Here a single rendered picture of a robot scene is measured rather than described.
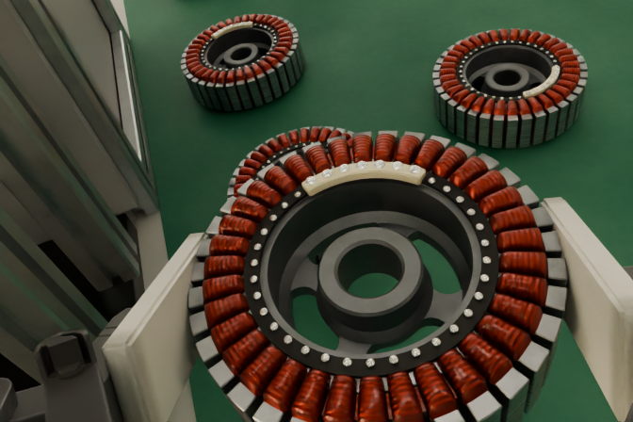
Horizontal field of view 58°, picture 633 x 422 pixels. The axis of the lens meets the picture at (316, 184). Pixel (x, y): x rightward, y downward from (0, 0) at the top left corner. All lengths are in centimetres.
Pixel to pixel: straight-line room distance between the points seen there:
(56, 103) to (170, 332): 25
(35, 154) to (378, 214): 19
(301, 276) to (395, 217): 4
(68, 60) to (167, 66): 24
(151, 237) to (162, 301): 29
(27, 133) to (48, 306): 10
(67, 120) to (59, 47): 5
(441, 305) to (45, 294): 16
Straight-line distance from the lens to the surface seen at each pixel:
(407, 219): 20
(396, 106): 49
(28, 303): 26
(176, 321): 17
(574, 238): 17
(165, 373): 17
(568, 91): 45
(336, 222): 21
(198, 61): 54
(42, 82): 38
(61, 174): 34
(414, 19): 59
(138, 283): 42
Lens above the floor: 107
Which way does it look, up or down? 46 degrees down
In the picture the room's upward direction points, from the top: 16 degrees counter-clockwise
